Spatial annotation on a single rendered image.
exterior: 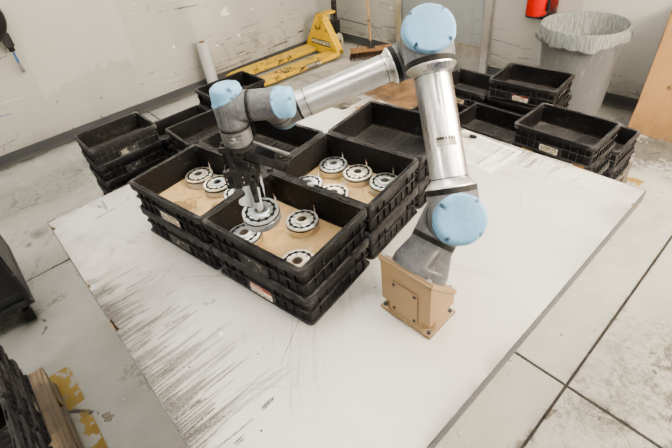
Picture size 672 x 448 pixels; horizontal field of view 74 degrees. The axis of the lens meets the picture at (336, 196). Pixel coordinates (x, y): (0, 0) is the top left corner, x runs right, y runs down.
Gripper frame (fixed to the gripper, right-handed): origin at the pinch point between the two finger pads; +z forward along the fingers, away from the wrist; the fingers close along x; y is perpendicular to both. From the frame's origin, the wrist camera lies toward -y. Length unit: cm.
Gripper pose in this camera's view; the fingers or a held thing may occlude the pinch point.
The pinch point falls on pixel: (262, 204)
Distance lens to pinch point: 126.1
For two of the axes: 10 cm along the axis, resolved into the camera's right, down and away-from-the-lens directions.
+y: -9.9, 1.0, 0.4
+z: 1.0, 8.0, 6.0
